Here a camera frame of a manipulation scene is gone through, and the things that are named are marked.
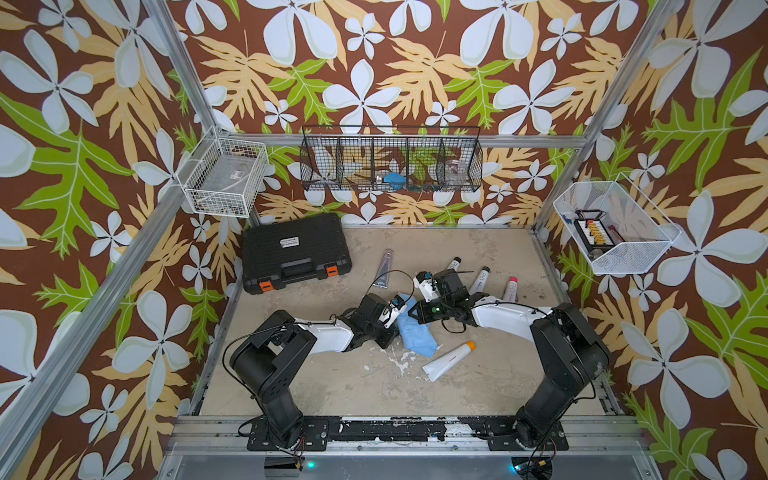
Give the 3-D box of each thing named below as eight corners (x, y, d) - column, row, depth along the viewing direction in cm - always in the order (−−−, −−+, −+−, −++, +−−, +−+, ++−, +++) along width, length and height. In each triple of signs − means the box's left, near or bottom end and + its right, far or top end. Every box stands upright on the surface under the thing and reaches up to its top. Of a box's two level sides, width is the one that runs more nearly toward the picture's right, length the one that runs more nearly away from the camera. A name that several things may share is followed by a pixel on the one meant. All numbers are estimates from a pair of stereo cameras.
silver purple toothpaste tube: (373, 286, 105) (372, 283, 103) (385, 251, 115) (385, 247, 113) (386, 289, 104) (386, 286, 102) (398, 254, 114) (398, 250, 113)
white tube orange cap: (431, 383, 84) (432, 380, 83) (421, 369, 87) (422, 366, 85) (476, 349, 90) (478, 347, 89) (466, 338, 93) (467, 335, 91)
